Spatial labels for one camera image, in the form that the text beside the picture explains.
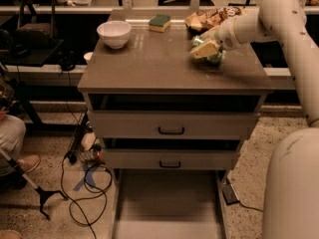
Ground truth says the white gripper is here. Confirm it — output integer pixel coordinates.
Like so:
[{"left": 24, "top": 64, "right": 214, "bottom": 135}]
[{"left": 189, "top": 17, "right": 242, "bottom": 59}]

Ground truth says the green soda can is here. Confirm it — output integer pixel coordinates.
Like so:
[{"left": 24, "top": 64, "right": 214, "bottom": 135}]
[{"left": 191, "top": 36, "right": 224, "bottom": 65}]

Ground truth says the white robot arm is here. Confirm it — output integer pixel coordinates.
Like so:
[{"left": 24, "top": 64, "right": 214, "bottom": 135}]
[{"left": 190, "top": 0, "right": 319, "bottom": 239}]

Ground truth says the grey drawer cabinet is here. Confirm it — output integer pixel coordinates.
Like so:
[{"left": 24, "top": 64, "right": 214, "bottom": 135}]
[{"left": 77, "top": 9, "right": 275, "bottom": 171}]

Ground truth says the top grey drawer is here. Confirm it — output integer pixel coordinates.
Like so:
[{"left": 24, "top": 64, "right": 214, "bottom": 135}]
[{"left": 88, "top": 111, "right": 259, "bottom": 139}]

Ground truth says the middle grey drawer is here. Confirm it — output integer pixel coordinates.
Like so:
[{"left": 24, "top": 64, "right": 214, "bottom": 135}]
[{"left": 103, "top": 149, "right": 239, "bottom": 170}]

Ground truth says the bottom open grey drawer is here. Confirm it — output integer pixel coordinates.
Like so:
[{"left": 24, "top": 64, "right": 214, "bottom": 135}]
[{"left": 112, "top": 169, "right": 229, "bottom": 239}]

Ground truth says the brown chip bag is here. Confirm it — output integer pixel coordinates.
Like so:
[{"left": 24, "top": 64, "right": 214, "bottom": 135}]
[{"left": 184, "top": 6, "right": 246, "bottom": 33}]

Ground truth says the green yellow sponge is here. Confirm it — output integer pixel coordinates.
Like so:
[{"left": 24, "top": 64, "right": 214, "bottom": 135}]
[{"left": 149, "top": 15, "right": 170, "bottom": 33}]

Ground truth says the white bowl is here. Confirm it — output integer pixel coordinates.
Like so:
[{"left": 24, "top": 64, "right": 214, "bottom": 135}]
[{"left": 97, "top": 21, "right": 132, "bottom": 49}]

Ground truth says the small white cup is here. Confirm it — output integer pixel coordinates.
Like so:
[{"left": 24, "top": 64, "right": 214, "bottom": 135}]
[{"left": 84, "top": 52, "right": 93, "bottom": 65}]

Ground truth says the black bag on table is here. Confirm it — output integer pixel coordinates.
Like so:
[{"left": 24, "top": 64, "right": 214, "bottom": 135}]
[{"left": 15, "top": 0, "right": 57, "bottom": 50}]

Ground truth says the black side table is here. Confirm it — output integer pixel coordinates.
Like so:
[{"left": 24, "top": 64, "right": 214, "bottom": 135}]
[{"left": 0, "top": 40, "right": 63, "bottom": 126}]

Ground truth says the seated person's leg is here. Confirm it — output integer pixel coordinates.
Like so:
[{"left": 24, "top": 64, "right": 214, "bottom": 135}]
[{"left": 0, "top": 115, "right": 26, "bottom": 176}]

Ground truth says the tan shoe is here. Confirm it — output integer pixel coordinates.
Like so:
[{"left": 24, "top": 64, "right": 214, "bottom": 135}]
[{"left": 18, "top": 154, "right": 41, "bottom": 172}]

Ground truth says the black power adapter with cable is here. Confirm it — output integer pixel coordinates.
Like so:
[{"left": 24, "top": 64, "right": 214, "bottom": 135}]
[{"left": 221, "top": 184, "right": 262, "bottom": 212}]

